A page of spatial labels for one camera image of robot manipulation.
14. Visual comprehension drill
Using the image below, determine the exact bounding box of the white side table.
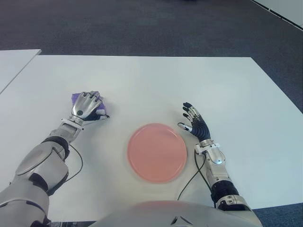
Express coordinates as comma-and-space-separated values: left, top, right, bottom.
0, 49, 42, 94

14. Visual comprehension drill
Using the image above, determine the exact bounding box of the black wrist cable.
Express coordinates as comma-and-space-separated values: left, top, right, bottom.
47, 143, 83, 196
177, 151, 214, 201

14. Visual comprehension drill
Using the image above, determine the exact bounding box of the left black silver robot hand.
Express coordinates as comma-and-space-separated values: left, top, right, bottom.
71, 91, 110, 122

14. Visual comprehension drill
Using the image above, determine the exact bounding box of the silver robot torso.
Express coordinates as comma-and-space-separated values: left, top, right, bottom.
94, 200, 263, 227

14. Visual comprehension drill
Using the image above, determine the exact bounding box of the pink round plate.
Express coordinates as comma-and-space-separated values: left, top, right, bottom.
127, 122, 187, 184

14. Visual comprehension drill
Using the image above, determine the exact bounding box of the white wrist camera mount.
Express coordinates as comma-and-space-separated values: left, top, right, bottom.
194, 142, 221, 154
60, 117, 85, 131

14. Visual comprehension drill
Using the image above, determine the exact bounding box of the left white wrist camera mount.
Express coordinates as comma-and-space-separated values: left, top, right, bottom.
60, 117, 85, 131

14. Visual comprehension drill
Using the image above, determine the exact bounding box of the purple white tissue pack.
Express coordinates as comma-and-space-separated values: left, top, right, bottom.
71, 90, 107, 116

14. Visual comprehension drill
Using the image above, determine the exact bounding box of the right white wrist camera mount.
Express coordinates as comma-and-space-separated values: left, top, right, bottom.
194, 142, 221, 154

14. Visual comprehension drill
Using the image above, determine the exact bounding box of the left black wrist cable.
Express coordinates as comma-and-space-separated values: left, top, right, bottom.
47, 143, 83, 196

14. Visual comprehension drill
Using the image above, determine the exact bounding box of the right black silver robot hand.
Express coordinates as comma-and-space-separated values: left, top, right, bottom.
177, 102, 211, 142

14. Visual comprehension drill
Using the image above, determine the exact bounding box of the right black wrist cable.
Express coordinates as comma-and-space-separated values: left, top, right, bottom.
177, 151, 214, 201

